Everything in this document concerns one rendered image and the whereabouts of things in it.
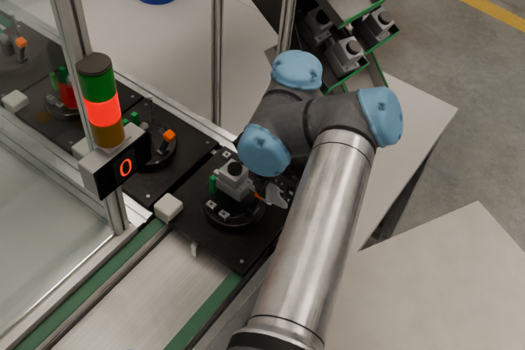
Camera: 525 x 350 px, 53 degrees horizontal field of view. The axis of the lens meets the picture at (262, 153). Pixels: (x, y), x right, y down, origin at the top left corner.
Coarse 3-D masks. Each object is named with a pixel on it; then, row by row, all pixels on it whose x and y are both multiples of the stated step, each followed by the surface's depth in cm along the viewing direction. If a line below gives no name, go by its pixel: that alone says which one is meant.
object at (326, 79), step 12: (252, 0) 109; (264, 0) 106; (276, 0) 104; (300, 0) 114; (312, 0) 114; (264, 12) 108; (276, 12) 106; (276, 24) 107; (300, 36) 110; (336, 36) 114; (300, 48) 106; (324, 48) 112; (324, 60) 110; (360, 60) 113; (324, 72) 109; (324, 84) 106; (336, 84) 107
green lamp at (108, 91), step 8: (112, 72) 76; (80, 80) 75; (88, 80) 74; (96, 80) 74; (104, 80) 75; (112, 80) 76; (80, 88) 77; (88, 88) 75; (96, 88) 75; (104, 88) 76; (112, 88) 77; (88, 96) 76; (96, 96) 76; (104, 96) 77; (112, 96) 78
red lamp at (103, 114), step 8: (88, 104) 78; (96, 104) 77; (104, 104) 78; (112, 104) 79; (88, 112) 80; (96, 112) 79; (104, 112) 79; (112, 112) 80; (120, 112) 83; (96, 120) 80; (104, 120) 80; (112, 120) 81
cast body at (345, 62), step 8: (328, 40) 111; (344, 40) 106; (352, 40) 106; (328, 48) 109; (336, 48) 107; (344, 48) 105; (352, 48) 105; (360, 48) 106; (328, 56) 110; (336, 56) 108; (344, 56) 106; (352, 56) 105; (360, 56) 107; (336, 64) 109; (344, 64) 107; (352, 64) 109; (336, 72) 109; (344, 72) 108; (352, 72) 111
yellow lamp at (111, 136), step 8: (120, 120) 83; (96, 128) 81; (104, 128) 81; (112, 128) 82; (120, 128) 84; (96, 136) 83; (104, 136) 83; (112, 136) 83; (120, 136) 85; (96, 144) 85; (104, 144) 84; (112, 144) 84
